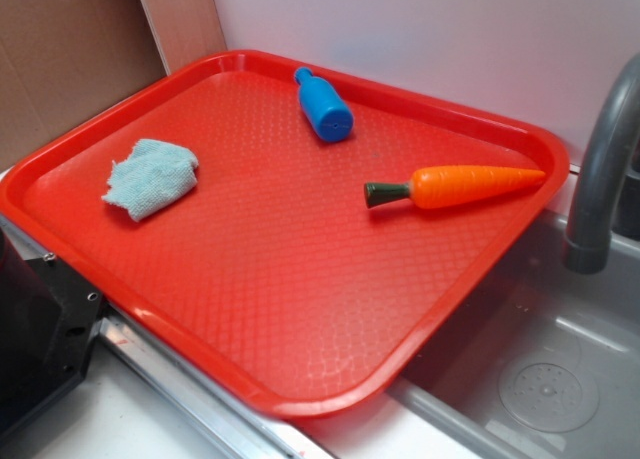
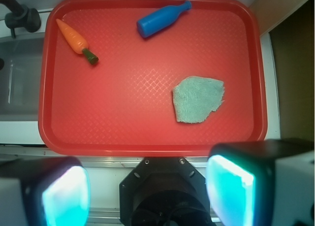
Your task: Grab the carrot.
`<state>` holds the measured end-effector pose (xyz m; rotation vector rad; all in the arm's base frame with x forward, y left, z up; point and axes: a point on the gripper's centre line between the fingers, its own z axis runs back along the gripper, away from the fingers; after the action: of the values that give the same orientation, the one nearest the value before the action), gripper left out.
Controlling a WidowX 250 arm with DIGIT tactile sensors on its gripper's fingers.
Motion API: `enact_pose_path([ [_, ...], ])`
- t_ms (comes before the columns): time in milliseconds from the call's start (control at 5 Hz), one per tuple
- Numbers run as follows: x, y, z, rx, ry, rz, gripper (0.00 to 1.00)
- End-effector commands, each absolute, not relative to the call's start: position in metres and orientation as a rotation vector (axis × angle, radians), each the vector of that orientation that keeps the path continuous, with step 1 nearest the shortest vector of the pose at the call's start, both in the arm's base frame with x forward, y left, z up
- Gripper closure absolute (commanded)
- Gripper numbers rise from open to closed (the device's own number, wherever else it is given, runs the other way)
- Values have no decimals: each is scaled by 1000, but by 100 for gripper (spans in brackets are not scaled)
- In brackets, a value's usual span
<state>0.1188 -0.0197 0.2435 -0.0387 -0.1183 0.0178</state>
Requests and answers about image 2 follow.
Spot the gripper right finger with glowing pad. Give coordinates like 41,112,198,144
205,138,315,226

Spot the teal woven cloth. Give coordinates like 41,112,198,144
172,76,225,124

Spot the blue toy bottle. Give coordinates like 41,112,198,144
136,0,192,38

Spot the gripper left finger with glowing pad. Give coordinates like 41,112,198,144
0,157,91,226

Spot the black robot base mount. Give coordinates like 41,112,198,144
119,157,215,226

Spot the orange toy carrot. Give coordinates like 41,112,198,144
56,19,99,65

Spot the grey metal sink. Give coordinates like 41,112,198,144
0,37,44,121

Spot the black faucet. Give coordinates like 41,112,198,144
0,0,41,38

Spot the red plastic tray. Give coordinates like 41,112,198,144
38,0,267,157

